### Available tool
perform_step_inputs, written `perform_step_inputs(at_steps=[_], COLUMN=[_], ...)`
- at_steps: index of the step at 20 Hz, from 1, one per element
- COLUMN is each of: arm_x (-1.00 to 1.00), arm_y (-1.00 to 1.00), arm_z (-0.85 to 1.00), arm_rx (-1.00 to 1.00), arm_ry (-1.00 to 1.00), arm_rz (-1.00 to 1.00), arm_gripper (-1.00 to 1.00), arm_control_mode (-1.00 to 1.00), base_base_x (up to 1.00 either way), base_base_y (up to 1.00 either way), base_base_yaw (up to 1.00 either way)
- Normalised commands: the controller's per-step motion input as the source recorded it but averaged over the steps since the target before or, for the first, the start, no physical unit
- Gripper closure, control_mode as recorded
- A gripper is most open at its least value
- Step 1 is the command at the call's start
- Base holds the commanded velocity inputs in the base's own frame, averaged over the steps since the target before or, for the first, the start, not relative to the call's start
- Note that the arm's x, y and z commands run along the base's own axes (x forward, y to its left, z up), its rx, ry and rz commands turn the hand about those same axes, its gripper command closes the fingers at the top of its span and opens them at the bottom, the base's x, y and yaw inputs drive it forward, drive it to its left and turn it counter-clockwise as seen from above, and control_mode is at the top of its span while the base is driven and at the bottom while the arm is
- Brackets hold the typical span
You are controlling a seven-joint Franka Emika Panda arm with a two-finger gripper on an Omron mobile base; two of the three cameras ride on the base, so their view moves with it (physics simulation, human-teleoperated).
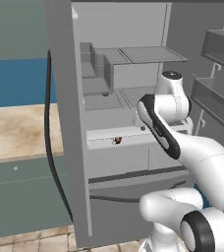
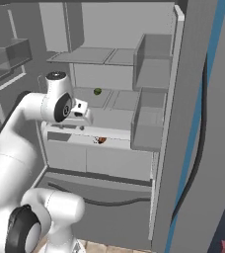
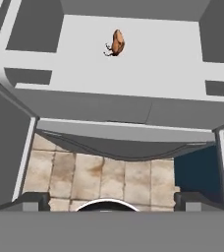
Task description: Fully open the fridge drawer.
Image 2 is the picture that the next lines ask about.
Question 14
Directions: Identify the grey freezer drawer front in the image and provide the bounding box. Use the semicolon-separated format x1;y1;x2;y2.
35;167;154;252

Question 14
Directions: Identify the grey fridge shelf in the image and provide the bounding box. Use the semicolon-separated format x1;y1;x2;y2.
72;86;114;110
112;89;141;112
104;47;137;67
45;46;115;66

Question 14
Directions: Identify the grey fridge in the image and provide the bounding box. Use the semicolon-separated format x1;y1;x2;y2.
35;0;188;252

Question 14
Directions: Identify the grey fridge door, black handle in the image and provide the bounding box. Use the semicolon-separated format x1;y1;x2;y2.
150;0;225;253

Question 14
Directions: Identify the grey fridge door, white trim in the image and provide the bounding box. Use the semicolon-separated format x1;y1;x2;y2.
0;2;50;166

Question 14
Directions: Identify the dark freezer drawer handle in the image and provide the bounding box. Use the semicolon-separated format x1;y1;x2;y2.
47;181;152;208

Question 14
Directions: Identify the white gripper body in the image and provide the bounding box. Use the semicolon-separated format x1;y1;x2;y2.
50;108;95;128

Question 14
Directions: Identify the black curved door handle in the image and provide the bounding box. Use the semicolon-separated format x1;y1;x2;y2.
170;54;210;225

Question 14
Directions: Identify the grey door bin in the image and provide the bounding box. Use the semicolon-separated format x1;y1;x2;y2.
132;33;175;92
0;37;34;84
130;87;169;153

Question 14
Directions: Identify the pale grey fridge drawer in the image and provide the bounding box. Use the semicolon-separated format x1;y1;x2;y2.
85;127;153;182
42;121;88;173

